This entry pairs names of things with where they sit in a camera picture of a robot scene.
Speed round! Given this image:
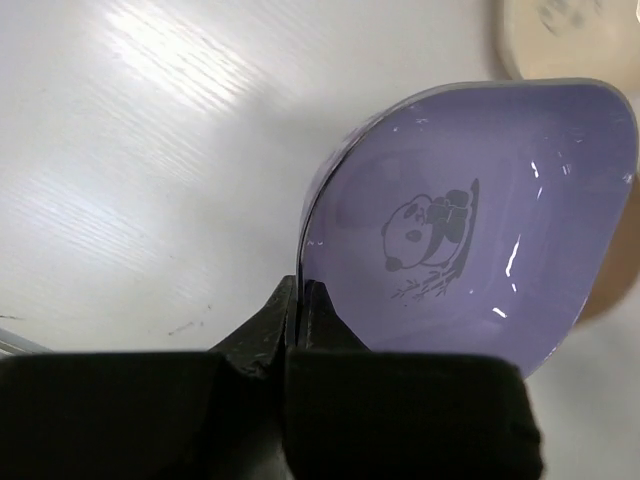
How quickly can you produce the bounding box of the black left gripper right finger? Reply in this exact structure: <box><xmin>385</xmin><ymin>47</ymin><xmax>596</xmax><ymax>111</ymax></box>
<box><xmin>287</xmin><ymin>282</ymin><xmax>543</xmax><ymax>479</ymax></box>

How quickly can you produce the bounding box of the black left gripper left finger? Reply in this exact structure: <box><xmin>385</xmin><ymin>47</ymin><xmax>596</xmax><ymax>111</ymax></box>
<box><xmin>1</xmin><ymin>276</ymin><xmax>295</xmax><ymax>479</ymax></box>

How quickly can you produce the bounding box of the purple plate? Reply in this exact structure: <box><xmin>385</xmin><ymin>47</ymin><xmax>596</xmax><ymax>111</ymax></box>
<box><xmin>296</xmin><ymin>78</ymin><xmax>639</xmax><ymax>375</ymax></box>

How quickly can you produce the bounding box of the brown plate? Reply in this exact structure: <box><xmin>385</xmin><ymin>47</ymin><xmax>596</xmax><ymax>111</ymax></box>
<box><xmin>577</xmin><ymin>175</ymin><xmax>639</xmax><ymax>325</ymax></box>

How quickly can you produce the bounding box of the cream plate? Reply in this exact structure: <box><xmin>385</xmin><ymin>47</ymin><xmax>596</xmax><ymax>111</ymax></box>
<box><xmin>496</xmin><ymin>1</ymin><xmax>639</xmax><ymax>92</ymax></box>

